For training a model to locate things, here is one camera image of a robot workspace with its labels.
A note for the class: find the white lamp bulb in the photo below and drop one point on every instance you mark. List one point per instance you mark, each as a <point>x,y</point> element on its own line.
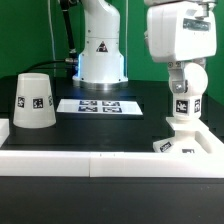
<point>187,106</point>

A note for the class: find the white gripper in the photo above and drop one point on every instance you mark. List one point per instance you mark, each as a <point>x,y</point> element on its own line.
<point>178,31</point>

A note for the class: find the white border frame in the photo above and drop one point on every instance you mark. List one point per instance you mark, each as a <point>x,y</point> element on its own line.
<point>114,164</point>

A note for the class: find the white lamp base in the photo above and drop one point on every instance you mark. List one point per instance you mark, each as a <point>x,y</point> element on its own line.
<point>189,137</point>

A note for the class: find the white lamp shade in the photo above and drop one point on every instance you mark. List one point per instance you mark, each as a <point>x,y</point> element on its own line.
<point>34,107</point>

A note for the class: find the white marker sheet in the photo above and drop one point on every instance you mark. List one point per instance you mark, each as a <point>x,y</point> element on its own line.
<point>99,107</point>

